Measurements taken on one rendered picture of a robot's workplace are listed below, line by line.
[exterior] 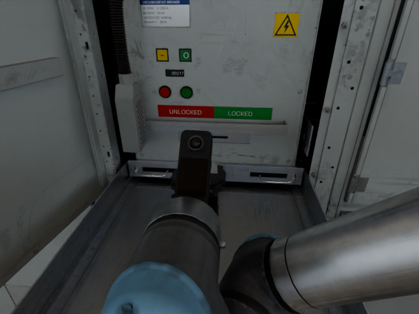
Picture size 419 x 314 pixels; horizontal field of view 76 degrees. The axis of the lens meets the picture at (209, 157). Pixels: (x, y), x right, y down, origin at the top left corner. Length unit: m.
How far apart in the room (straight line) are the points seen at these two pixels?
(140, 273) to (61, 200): 0.60
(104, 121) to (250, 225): 0.49
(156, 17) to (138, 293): 0.64
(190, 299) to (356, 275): 0.16
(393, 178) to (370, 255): 0.60
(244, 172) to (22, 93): 0.59
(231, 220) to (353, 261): 0.47
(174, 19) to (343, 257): 0.62
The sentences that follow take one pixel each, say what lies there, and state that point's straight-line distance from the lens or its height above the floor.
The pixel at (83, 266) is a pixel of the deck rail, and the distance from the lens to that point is 0.67.
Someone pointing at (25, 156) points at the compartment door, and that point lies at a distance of 0.71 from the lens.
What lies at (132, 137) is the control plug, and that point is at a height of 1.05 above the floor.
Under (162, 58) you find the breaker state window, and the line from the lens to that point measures 0.75.
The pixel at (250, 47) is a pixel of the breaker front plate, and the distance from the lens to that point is 0.72.
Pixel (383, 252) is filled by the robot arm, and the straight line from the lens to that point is 0.29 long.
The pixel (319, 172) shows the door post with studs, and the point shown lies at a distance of 0.82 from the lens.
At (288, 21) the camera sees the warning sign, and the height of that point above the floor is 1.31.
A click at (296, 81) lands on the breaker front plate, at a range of 0.75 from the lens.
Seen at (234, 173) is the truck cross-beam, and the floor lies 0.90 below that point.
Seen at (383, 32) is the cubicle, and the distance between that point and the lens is 0.75.
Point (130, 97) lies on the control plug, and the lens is 0.68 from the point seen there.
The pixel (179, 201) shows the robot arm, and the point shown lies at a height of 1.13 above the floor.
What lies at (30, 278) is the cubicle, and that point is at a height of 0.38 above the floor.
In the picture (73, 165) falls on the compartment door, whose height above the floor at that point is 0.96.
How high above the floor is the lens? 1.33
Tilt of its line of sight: 28 degrees down
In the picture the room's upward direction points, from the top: straight up
